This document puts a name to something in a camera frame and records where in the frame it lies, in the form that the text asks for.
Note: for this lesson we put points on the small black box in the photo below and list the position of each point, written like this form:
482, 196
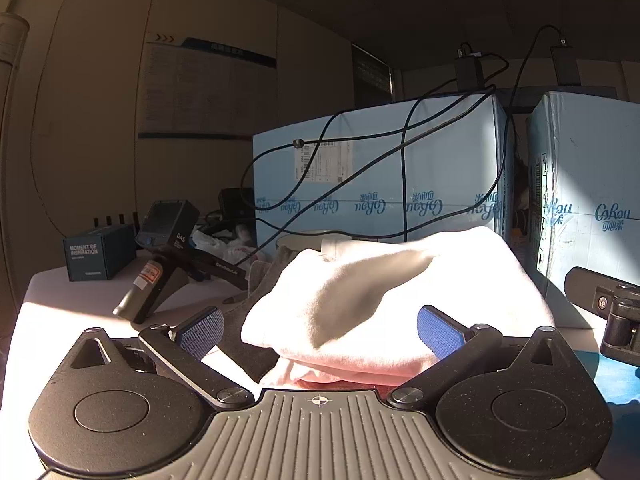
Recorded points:
235, 202

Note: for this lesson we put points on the blue printed desk mat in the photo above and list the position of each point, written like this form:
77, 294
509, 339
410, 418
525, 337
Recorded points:
620, 375

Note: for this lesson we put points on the light blue box with shipping label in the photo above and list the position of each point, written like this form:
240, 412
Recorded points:
375, 175

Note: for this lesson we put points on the idle black gripper device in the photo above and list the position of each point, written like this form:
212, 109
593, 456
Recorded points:
167, 240

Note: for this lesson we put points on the black power adapter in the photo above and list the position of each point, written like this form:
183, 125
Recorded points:
469, 72
565, 65

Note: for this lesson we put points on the wall notice board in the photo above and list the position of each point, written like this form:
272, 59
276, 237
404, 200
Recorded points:
200, 85

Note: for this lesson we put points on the black antenna device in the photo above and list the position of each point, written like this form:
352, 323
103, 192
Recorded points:
120, 220

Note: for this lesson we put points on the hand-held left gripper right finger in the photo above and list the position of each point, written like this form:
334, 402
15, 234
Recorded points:
440, 332

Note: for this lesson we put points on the white plastic bag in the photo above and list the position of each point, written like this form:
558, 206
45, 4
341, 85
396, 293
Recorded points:
220, 245

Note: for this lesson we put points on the pink fluffy garment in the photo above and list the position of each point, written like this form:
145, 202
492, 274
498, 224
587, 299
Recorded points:
350, 377

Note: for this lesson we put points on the small dark blue box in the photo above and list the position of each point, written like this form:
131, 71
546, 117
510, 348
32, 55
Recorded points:
95, 255

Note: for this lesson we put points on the large light blue cardboard box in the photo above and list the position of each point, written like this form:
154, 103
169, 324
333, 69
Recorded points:
590, 160

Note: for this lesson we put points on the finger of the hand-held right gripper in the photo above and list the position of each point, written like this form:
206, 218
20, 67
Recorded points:
582, 287

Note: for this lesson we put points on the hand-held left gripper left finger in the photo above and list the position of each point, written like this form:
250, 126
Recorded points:
202, 332

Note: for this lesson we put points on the white pipe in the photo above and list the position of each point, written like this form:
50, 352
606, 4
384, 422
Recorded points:
12, 60

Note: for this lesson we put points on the white garment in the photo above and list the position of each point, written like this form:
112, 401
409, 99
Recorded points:
375, 290

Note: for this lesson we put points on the brown cloth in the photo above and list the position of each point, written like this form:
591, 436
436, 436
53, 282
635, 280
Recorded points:
262, 280

